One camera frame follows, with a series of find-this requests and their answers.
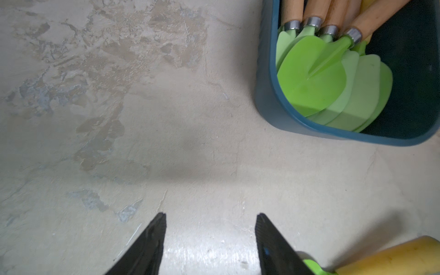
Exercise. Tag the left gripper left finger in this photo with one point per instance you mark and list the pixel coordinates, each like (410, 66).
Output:
(145, 255)

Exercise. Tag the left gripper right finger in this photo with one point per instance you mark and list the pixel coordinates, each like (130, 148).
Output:
(276, 256)

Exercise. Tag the green shovel wooden handle hidden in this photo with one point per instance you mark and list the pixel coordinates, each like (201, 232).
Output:
(363, 78)

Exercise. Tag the dark teal storage box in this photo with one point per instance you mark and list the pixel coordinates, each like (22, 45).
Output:
(409, 43)

